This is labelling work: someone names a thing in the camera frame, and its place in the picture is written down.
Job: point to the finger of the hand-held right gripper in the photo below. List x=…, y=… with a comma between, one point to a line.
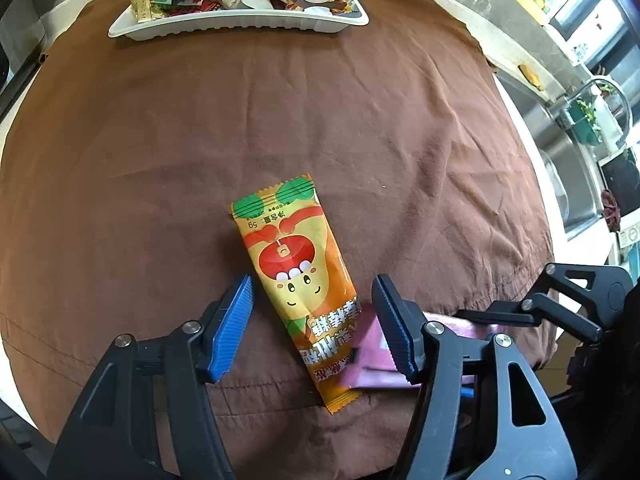
x=560, y=310
x=467, y=392

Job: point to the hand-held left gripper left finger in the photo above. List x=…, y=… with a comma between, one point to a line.
x=232, y=330

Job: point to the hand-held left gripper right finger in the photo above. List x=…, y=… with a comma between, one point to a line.
x=395, y=332

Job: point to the pink snack packet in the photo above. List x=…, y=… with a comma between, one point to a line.
x=367, y=355

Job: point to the orange apple snack packet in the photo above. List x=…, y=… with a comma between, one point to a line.
x=295, y=280

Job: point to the white plastic tray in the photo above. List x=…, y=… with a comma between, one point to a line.
x=240, y=22

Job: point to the dark red rag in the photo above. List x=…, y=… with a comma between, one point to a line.
x=611, y=210

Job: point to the stainless steel sink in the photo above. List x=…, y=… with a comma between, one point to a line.
x=560, y=160

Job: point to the green plant pot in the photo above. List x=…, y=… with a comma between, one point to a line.
x=587, y=120

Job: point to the brown tablecloth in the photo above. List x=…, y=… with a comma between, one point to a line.
x=250, y=135

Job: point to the chrome faucet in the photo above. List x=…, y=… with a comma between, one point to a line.
x=595, y=95

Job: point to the yellow sponge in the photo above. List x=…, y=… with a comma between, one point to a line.
x=530, y=76

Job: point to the gold snack packet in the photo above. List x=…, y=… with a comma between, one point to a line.
x=145, y=5

